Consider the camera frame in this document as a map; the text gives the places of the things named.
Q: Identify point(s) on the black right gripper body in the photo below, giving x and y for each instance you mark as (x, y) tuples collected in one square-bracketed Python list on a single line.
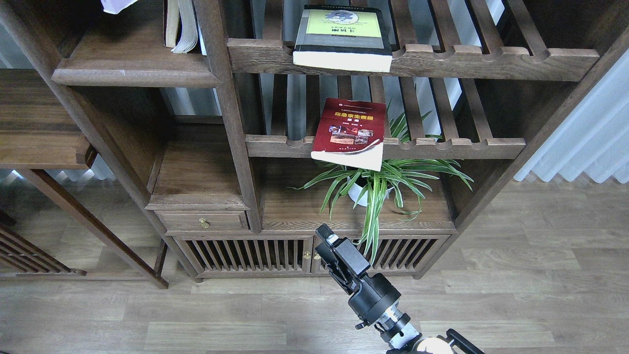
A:
[(372, 297)]

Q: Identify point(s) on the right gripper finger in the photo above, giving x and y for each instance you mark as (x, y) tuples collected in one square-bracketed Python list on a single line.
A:
[(327, 235)]

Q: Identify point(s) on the red cover book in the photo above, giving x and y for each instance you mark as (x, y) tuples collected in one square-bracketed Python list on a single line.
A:
[(351, 133)]

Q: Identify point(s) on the yellow and black book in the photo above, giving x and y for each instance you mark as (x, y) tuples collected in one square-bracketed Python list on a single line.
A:
[(344, 38)]

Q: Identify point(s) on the white lavender book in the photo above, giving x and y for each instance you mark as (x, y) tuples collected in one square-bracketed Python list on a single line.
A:
[(116, 6)]

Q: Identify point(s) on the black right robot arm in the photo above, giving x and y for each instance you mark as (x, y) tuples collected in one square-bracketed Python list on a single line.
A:
[(404, 337)]

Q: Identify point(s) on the white plant pot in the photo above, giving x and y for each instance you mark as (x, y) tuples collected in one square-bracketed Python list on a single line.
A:
[(358, 190)]

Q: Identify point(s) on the green spider plant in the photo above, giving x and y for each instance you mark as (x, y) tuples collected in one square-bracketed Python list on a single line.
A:
[(412, 173)]

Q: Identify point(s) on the dark wooden bookshelf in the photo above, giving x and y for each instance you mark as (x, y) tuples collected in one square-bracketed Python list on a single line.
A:
[(223, 137)]

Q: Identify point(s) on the open-paged upright book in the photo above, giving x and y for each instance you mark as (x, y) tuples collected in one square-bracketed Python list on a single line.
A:
[(189, 34)]

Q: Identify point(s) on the beige upright book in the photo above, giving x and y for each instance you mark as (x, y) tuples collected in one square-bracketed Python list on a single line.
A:
[(171, 22)]

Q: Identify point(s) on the white pleated curtain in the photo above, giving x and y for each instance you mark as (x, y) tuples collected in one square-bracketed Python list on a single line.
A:
[(594, 139)]

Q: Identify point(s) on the dark wooden side table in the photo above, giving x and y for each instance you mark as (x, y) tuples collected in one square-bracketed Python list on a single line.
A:
[(58, 221)]

